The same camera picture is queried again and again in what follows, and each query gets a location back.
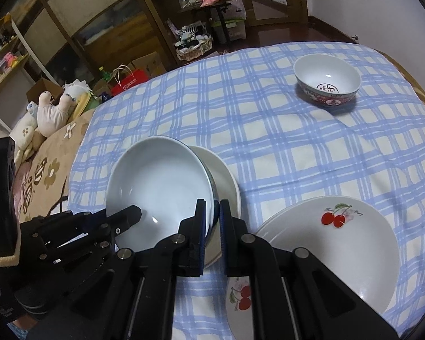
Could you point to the wicker basket with items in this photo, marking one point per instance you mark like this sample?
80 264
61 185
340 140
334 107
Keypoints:
192 42

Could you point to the cardboard box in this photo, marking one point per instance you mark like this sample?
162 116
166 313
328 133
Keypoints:
151 64

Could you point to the white bowl orange label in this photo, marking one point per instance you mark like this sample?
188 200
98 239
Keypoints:
227 188

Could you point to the brown floral bedspread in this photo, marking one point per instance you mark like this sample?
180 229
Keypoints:
42 183

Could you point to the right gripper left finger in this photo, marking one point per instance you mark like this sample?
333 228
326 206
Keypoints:
97 292

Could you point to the small black side table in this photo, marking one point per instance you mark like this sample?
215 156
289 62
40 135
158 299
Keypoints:
217 14

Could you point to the large cherry plate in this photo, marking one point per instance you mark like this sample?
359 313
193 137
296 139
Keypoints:
350 237

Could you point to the white storage box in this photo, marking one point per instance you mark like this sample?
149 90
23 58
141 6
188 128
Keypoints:
236 29

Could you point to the red paper gift bag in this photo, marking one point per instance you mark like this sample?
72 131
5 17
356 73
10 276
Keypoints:
127 78

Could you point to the red patterned bowl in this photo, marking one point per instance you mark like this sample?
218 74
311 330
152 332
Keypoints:
327 80
164 178

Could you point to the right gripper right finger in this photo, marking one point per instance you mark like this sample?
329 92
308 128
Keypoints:
290 294

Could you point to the wooden wardrobe cabinet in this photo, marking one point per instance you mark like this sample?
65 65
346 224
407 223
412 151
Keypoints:
75 38

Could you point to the blue checked blanket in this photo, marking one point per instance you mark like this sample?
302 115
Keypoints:
247 108

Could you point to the pink plush toy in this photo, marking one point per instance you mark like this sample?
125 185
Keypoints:
50 117

